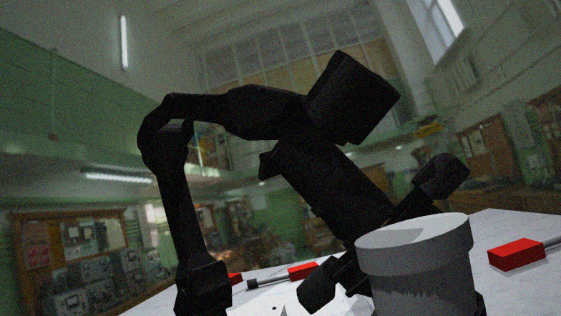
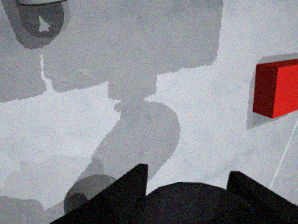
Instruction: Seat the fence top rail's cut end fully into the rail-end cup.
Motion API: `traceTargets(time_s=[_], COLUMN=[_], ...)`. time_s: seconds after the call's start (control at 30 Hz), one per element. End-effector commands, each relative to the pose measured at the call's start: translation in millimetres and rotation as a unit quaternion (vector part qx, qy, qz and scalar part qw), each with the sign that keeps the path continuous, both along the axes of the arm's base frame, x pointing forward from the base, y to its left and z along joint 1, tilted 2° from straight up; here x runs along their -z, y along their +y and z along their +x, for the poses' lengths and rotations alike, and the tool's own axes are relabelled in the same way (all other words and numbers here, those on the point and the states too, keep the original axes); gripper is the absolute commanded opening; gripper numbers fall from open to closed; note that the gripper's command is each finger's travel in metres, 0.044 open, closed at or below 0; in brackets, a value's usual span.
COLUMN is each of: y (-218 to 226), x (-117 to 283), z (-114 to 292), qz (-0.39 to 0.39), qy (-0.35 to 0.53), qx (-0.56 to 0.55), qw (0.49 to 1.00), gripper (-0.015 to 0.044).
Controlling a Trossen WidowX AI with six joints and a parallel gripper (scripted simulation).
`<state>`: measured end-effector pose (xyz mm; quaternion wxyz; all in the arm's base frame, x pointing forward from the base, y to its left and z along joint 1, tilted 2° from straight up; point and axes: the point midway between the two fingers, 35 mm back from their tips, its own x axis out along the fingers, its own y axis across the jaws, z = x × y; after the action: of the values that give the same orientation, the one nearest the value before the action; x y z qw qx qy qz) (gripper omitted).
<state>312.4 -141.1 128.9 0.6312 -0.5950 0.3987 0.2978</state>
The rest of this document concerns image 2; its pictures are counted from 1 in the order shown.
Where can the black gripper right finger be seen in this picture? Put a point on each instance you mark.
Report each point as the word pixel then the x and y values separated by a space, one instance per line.
pixel 274 208

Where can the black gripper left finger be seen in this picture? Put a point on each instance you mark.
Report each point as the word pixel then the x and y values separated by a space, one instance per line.
pixel 113 205

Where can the grey cylinder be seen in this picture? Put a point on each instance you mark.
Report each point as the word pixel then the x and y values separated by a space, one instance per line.
pixel 85 190
pixel 38 3

